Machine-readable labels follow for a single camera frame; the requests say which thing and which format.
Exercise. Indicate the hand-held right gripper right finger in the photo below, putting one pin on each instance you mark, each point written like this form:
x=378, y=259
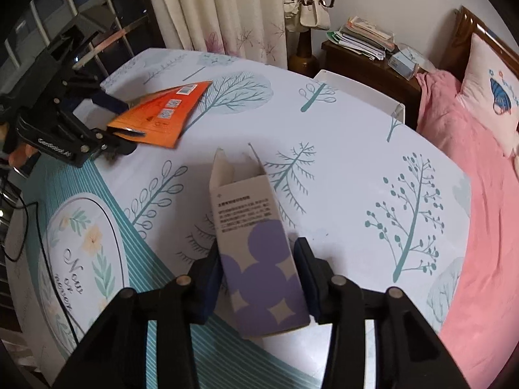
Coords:
x=310, y=287

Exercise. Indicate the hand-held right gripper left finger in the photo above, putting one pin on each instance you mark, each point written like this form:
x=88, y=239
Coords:
x=211, y=287

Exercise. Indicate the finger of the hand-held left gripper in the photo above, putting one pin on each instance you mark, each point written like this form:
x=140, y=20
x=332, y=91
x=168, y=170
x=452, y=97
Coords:
x=117, y=142
x=111, y=102

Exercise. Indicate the orange packet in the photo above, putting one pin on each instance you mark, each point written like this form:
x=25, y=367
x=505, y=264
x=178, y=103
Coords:
x=162, y=117

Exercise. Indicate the white purple dotted carton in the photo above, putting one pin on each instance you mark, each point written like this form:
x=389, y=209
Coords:
x=259, y=259

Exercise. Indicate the person's left hand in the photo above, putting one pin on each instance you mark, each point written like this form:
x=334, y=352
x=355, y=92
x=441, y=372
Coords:
x=24, y=154

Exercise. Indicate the tree print tablecloth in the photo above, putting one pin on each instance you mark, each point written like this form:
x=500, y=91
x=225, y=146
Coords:
x=344, y=150

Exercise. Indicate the cream curtain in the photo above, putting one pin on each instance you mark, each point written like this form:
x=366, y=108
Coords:
x=223, y=8

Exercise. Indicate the pink bedsheet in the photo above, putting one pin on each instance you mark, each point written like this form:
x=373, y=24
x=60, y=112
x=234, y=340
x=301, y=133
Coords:
x=486, y=210

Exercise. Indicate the wooden coat stand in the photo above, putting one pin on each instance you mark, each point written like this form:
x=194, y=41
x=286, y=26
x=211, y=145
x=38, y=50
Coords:
x=304, y=60

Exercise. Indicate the wooden nightstand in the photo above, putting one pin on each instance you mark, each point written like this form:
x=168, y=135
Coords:
x=357, y=71

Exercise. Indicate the tissue box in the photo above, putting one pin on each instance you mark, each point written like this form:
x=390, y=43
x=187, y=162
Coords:
x=401, y=65

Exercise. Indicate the stack of books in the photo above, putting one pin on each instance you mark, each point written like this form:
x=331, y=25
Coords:
x=361, y=36

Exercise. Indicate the pink pillow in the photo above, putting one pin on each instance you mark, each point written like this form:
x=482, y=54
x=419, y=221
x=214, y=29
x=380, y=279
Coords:
x=486, y=89

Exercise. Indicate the wooden headboard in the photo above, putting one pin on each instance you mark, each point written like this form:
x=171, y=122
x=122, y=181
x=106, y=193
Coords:
x=466, y=28

